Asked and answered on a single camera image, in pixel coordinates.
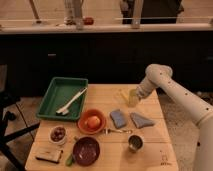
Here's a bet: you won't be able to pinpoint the orange fruit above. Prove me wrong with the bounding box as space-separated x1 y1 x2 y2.
87 116 101 129

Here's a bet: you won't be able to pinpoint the blue sponge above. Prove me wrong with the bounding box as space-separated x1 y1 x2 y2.
110 109 127 129

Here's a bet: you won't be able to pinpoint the red object on counter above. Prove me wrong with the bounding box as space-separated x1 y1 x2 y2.
83 17 94 25

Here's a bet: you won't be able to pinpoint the orange plate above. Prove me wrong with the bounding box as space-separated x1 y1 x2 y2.
77 109 106 135

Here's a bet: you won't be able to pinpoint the green plastic tray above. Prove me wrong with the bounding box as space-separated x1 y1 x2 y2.
37 77 88 121

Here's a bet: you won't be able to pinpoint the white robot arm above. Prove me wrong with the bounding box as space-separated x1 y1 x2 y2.
129 64 213 171

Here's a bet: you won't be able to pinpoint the metal cup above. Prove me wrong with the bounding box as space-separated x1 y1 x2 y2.
128 135 143 152

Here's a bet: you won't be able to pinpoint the dark red bowl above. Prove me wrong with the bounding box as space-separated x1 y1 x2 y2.
72 137 100 166

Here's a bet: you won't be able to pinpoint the grey folded cloth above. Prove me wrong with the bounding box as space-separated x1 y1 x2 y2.
130 113 155 129

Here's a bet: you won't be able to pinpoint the green vegetable piece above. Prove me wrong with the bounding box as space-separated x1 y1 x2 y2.
65 154 74 166

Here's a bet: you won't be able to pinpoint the wooden block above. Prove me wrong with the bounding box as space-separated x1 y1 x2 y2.
35 148 63 163

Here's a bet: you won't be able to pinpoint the black chair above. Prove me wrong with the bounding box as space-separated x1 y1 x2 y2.
0 63 41 171

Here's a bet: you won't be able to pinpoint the metal fork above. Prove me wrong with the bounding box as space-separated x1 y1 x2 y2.
103 129 133 134

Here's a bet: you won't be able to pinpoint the white plastic tongs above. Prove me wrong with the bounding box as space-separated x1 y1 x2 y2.
56 88 87 115

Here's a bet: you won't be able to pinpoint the yellow banana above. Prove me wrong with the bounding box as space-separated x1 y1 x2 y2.
119 90 129 104

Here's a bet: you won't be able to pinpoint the person in dark clothes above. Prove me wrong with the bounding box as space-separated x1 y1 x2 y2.
119 0 183 24

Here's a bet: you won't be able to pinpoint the white bowl with grapes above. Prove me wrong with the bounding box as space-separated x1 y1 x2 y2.
49 126 66 145

